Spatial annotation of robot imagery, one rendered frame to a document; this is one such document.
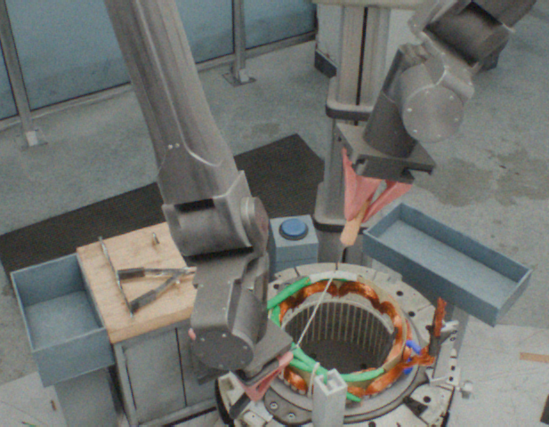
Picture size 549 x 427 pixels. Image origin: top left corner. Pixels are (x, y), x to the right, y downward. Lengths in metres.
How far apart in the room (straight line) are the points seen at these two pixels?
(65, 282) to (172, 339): 0.21
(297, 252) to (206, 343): 0.58
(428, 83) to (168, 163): 0.24
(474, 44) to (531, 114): 2.81
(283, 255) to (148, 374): 0.29
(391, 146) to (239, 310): 0.24
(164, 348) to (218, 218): 0.52
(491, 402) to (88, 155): 2.21
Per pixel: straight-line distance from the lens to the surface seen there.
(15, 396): 1.43
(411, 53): 0.77
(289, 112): 3.39
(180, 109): 0.66
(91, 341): 1.12
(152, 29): 0.65
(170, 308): 1.12
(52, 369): 1.15
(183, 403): 1.31
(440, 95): 0.71
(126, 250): 1.22
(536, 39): 4.21
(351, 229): 0.87
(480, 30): 0.77
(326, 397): 0.88
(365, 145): 0.80
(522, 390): 1.44
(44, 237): 2.86
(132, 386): 1.23
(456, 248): 1.29
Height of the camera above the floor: 1.90
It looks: 42 degrees down
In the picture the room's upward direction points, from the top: 1 degrees clockwise
